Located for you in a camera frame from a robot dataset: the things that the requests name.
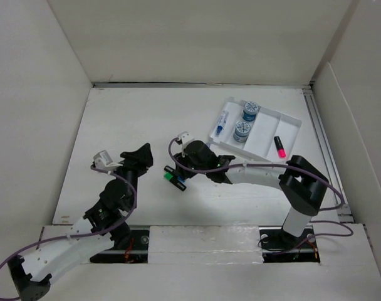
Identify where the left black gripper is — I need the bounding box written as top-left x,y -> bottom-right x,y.
108,143 -> 152,209

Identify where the blue highlighter marker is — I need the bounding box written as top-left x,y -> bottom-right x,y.
164,166 -> 185,183

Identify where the green highlighter marker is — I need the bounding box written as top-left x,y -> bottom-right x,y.
164,172 -> 187,191

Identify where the pink highlighter marker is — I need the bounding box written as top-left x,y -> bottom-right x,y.
273,136 -> 286,159

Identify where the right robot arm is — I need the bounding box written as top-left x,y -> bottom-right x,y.
169,138 -> 329,247

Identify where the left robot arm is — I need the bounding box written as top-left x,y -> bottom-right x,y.
7,143 -> 154,300

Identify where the white organizer tray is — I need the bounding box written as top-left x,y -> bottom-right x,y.
208,97 -> 302,162

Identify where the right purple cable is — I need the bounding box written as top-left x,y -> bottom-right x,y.
167,137 -> 354,253

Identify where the purple cable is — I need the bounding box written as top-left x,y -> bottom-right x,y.
0,162 -> 138,300
167,137 -> 354,253

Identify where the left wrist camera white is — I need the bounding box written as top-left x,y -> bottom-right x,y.
93,150 -> 113,169

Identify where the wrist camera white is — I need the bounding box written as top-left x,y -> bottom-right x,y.
177,132 -> 194,144
93,150 -> 113,169

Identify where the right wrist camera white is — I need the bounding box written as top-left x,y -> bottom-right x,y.
177,132 -> 194,144

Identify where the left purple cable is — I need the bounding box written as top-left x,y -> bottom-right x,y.
0,162 -> 138,300

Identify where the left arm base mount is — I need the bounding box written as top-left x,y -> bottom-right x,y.
90,223 -> 150,264

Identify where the aluminium rail back edge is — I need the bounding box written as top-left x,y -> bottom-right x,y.
93,82 -> 311,89

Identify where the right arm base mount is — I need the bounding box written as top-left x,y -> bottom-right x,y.
258,226 -> 320,263

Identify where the aluminium rail right side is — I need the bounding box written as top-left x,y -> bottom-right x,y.
302,86 -> 355,223

